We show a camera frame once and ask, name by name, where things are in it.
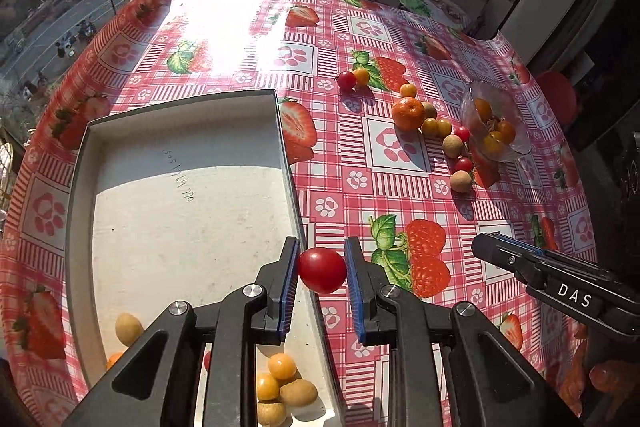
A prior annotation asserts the floral seat cushion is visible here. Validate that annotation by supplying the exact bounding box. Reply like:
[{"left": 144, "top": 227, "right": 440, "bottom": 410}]
[{"left": 422, "top": 0, "right": 481, "bottom": 25}]

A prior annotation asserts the white shallow box lid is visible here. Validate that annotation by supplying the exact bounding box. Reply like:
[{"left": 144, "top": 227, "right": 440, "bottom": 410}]
[{"left": 65, "top": 89, "right": 346, "bottom": 427}]

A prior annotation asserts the glass bowl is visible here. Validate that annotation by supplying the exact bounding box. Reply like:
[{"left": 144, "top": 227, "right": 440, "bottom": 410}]
[{"left": 460, "top": 80, "right": 533, "bottom": 162}]

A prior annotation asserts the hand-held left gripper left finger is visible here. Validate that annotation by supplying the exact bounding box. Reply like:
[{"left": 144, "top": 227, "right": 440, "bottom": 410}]
[{"left": 60, "top": 236, "right": 302, "bottom": 427}]

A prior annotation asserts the strawberry printed red tablecloth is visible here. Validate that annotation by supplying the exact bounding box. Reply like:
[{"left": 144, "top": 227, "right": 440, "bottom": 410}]
[{"left": 0, "top": 0, "right": 601, "bottom": 427}]

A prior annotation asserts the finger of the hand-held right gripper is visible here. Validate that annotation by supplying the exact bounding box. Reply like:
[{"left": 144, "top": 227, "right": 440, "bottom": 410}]
[
  {"left": 471, "top": 234, "right": 546, "bottom": 290},
  {"left": 492, "top": 232, "right": 558, "bottom": 258}
]

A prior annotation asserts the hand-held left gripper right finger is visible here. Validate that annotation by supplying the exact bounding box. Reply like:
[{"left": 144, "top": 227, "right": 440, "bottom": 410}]
[{"left": 344, "top": 236, "right": 583, "bottom": 427}]

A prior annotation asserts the red plastic stool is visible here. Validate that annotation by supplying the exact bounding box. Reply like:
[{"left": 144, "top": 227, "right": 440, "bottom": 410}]
[{"left": 535, "top": 71, "right": 578, "bottom": 130}]

